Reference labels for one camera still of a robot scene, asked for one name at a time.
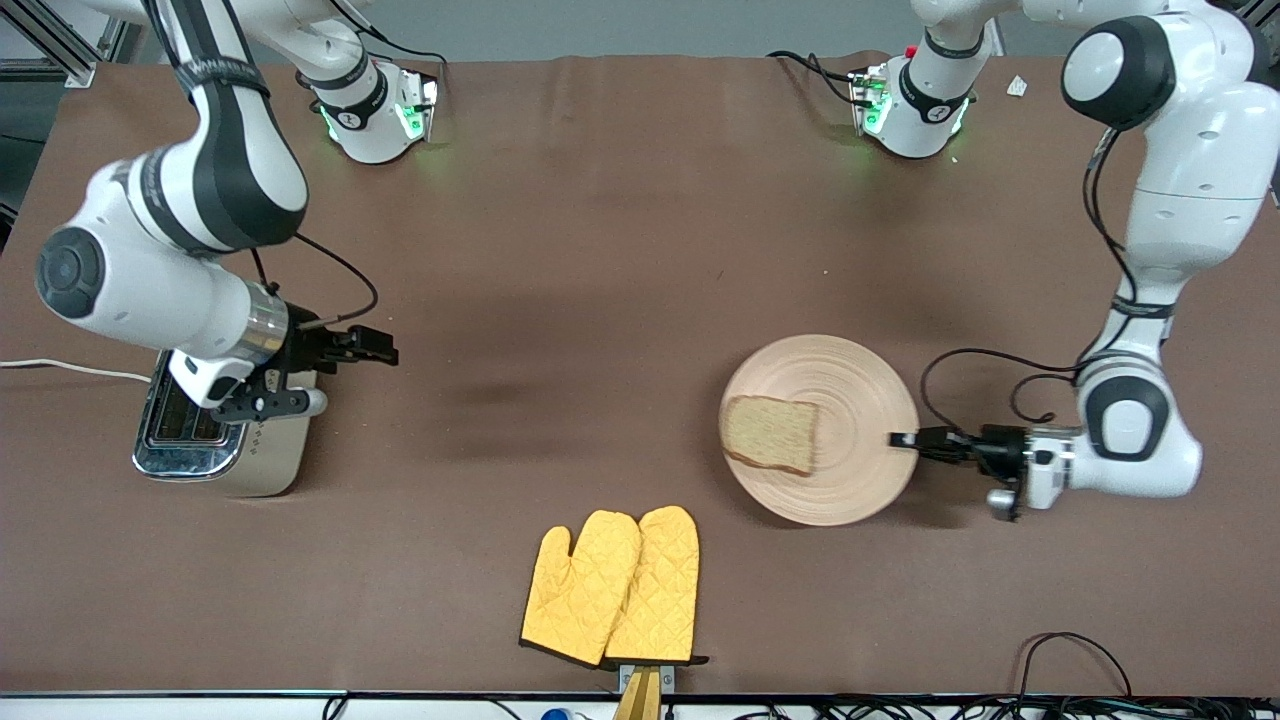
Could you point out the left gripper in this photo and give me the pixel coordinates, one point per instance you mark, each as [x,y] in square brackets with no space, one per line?
[996,447]

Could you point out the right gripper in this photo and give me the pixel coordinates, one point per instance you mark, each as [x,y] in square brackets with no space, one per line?
[305,349]

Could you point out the round wooden plate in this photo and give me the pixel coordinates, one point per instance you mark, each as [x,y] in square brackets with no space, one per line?
[850,400]

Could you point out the brown bread slice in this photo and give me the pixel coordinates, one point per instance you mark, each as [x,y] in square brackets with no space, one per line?
[770,435]

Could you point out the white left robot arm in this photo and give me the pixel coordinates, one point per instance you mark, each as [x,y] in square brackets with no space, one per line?
[1190,170]

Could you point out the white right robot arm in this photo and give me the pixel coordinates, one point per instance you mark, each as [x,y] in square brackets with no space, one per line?
[220,170]

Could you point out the cream chrome two-slot toaster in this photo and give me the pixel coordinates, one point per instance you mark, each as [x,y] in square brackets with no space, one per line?
[260,460]

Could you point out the brown table cover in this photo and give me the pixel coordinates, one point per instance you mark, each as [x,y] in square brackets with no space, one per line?
[640,250]

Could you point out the yellow quilted oven mitt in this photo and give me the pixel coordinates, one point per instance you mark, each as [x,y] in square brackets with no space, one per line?
[660,590]
[580,590]

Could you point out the small white paper scrap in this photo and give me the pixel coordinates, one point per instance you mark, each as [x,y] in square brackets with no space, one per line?
[1017,86]

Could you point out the yellow wooden stand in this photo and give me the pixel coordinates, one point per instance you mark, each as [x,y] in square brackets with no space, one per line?
[640,700]

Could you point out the small metal bracket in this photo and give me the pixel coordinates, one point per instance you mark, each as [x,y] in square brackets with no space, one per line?
[667,678]

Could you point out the aluminium frame profile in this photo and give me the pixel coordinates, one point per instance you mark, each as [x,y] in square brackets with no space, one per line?
[70,60]

